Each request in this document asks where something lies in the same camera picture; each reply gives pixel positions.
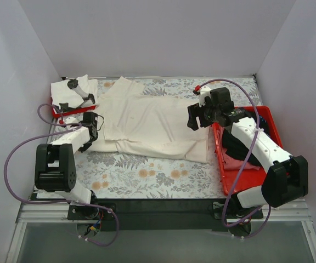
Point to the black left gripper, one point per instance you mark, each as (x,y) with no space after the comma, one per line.
(86,146)

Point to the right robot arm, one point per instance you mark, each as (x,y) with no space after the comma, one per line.
(286,175)

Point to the aluminium frame rail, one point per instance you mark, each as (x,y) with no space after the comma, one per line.
(284,234)

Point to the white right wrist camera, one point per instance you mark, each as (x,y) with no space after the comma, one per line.
(202,92)

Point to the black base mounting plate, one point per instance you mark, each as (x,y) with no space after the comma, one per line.
(158,214)

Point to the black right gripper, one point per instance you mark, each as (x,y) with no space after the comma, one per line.
(194,114)

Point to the folded white printed t-shirt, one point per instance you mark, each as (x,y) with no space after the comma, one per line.
(80,85)

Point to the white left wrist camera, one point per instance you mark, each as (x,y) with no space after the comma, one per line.
(69,123)

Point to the large red bin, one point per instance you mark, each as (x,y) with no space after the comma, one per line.
(249,177)

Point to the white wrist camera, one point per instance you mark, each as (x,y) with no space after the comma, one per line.
(202,92)
(69,123)

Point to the cream white t-shirt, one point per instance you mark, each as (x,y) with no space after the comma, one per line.
(152,126)

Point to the small red tray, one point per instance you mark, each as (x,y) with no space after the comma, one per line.
(64,112)

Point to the pink garment in bin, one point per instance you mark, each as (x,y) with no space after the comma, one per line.
(233,150)

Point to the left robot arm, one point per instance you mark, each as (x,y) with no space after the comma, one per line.
(55,169)

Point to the black garment in bin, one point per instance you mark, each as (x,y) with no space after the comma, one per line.
(253,162)

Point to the floral patterned table mat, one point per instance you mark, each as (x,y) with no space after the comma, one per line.
(116,175)

